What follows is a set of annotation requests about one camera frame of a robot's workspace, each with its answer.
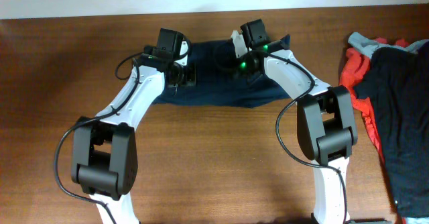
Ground dark teal shorts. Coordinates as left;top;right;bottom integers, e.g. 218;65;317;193
153;40;289;108

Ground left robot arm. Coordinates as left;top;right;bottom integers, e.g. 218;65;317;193
71;28;190;223

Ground navy garment in pile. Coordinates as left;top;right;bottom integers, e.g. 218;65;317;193
353;44;428;218

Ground right black camera cable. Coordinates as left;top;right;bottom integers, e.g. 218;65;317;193
214;40;349;224

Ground red garment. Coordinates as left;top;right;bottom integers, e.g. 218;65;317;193
339;38;410;164

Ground grey garment in pile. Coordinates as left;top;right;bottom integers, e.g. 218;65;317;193
348;32;428;58

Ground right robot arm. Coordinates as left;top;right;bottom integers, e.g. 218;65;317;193
231;19;358;223

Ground black camera cable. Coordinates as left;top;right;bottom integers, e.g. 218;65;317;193
53;36;192;224
214;40;349;224

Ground left black camera cable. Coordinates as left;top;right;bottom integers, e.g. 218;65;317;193
53;36;192;224

